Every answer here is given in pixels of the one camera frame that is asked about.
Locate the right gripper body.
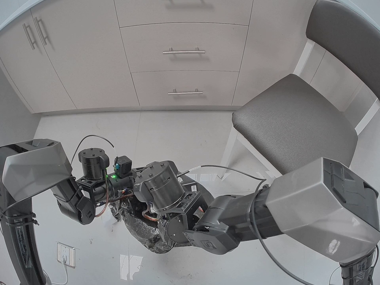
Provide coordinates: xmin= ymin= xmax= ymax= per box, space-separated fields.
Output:
xmin=180 ymin=183 xmax=200 ymax=196

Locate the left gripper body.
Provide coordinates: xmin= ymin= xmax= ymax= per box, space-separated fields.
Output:
xmin=99 ymin=167 xmax=148 ymax=203

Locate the black plastic bag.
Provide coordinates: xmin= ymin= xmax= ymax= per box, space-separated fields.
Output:
xmin=120 ymin=174 xmax=214 ymax=253

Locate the crumpled black plastic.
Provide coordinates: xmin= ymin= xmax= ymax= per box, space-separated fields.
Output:
xmin=108 ymin=202 xmax=124 ymax=222

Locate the beige cabinet with drawers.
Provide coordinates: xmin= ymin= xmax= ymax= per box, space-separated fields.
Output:
xmin=0 ymin=0 xmax=380 ymax=115

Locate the grey chair with white legs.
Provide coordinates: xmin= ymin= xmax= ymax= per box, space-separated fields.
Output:
xmin=218 ymin=0 xmax=380 ymax=180

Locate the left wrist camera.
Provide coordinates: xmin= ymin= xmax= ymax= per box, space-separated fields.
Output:
xmin=113 ymin=156 xmax=132 ymax=179

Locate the white cable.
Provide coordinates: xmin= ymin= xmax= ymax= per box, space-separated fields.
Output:
xmin=56 ymin=255 xmax=70 ymax=285

